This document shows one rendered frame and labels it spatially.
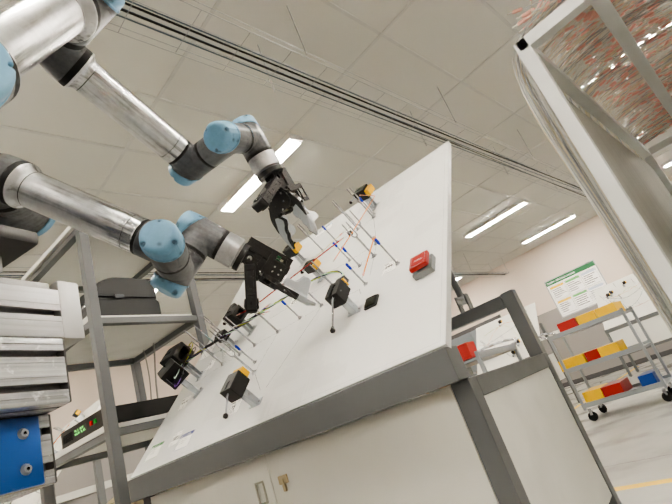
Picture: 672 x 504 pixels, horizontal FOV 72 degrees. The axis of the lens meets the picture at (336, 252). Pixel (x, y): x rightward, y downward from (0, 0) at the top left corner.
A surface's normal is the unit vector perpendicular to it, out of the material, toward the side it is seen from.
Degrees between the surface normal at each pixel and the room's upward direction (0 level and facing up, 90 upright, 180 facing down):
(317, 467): 90
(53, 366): 90
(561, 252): 90
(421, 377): 90
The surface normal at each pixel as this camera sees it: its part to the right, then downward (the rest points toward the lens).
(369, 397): -0.61, -0.09
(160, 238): 0.11, -0.40
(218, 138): -0.36, 0.17
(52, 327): 0.85, -0.43
